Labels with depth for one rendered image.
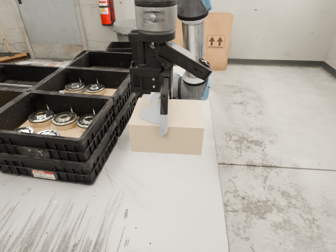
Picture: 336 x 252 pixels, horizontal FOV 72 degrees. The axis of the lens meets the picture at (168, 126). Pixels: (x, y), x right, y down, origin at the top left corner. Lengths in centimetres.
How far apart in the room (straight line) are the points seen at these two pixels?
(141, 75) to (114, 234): 53
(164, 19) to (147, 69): 9
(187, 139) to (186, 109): 8
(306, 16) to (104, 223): 402
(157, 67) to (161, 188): 56
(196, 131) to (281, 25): 382
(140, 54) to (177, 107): 16
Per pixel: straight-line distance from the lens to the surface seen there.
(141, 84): 47
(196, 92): 109
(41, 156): 96
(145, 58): 47
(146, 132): 50
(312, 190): 212
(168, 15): 44
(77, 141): 81
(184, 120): 51
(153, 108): 47
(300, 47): 445
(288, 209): 191
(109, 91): 132
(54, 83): 135
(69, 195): 96
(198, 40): 97
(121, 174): 98
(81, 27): 433
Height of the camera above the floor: 140
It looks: 35 degrees down
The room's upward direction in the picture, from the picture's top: straight up
